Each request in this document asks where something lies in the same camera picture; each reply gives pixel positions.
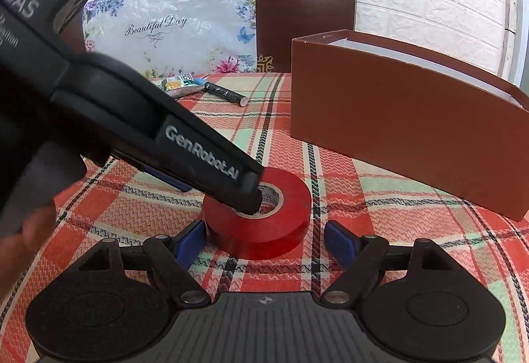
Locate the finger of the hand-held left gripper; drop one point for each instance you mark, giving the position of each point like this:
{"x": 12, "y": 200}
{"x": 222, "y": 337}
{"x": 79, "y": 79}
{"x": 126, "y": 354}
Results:
{"x": 246, "y": 201}
{"x": 167, "y": 179}

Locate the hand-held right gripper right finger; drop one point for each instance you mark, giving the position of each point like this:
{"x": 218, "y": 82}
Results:
{"x": 339, "y": 242}

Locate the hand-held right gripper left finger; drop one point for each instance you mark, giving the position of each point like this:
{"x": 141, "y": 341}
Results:
{"x": 192, "y": 239}

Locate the red tape roll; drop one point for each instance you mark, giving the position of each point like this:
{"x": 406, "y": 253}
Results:
{"x": 264, "y": 237}

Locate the brown cardboard box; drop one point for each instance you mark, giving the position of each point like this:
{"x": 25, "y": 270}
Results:
{"x": 392, "y": 119}

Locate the person's left hand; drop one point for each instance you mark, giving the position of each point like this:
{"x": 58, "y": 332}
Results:
{"x": 24, "y": 255}

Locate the red plaid cloth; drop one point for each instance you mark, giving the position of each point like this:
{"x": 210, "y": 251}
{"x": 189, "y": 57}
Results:
{"x": 330, "y": 164}

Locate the green labelled packet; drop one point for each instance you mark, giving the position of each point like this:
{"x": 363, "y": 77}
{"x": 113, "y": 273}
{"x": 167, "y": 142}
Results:
{"x": 179, "y": 84}

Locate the small blue item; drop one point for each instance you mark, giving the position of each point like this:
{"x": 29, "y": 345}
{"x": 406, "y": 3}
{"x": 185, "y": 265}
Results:
{"x": 203, "y": 79}

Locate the black marker pen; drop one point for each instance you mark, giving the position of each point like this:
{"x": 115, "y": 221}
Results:
{"x": 227, "y": 93}

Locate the floral plastic sheet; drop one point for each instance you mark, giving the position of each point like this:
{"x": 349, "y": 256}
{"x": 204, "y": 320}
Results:
{"x": 165, "y": 15}

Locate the grey window frame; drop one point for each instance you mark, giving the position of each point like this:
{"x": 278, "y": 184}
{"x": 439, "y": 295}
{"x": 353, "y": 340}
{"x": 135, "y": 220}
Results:
{"x": 516, "y": 15}

